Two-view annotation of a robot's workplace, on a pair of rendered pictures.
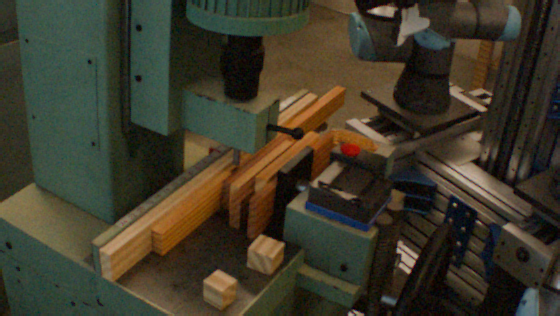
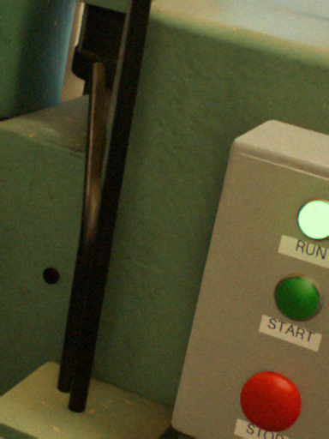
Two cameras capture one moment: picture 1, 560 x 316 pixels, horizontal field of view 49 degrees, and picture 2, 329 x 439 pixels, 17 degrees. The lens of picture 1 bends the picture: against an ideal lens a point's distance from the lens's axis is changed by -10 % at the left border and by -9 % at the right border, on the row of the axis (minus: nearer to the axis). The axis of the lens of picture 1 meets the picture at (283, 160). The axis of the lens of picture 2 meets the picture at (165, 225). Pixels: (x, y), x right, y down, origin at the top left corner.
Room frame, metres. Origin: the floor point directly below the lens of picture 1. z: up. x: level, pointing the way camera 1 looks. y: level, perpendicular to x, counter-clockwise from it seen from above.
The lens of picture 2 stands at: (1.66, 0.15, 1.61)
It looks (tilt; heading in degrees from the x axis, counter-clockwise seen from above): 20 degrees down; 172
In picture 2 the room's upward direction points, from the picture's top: 11 degrees clockwise
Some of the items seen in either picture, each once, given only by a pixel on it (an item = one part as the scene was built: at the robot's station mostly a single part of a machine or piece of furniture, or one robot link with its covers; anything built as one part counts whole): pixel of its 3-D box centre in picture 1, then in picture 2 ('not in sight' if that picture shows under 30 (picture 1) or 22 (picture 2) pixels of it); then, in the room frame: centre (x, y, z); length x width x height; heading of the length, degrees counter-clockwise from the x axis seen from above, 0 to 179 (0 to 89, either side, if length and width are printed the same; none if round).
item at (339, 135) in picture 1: (349, 140); not in sight; (1.09, -0.12, 0.91); 0.10 x 0.07 x 0.02; 63
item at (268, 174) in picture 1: (287, 174); not in sight; (0.90, -0.01, 0.94); 0.17 x 0.02 x 0.07; 153
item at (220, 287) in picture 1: (219, 289); not in sight; (0.64, 0.06, 0.92); 0.03 x 0.03 x 0.04; 58
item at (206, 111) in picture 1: (229, 116); not in sight; (0.91, 0.09, 1.03); 0.14 x 0.07 x 0.09; 63
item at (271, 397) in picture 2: not in sight; (270, 401); (1.20, 0.28, 1.36); 0.03 x 0.01 x 0.03; 63
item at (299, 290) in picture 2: not in sight; (297, 298); (1.20, 0.28, 1.42); 0.02 x 0.01 x 0.02; 63
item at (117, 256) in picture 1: (226, 171); not in sight; (0.91, 0.09, 0.93); 0.60 x 0.02 x 0.05; 153
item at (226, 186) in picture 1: (258, 170); not in sight; (0.93, 0.04, 0.93); 0.18 x 0.02 x 0.05; 153
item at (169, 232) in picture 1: (265, 155); not in sight; (0.98, 0.03, 0.92); 0.60 x 0.02 x 0.04; 153
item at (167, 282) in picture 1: (292, 227); not in sight; (0.86, -0.02, 0.87); 0.61 x 0.30 x 0.06; 153
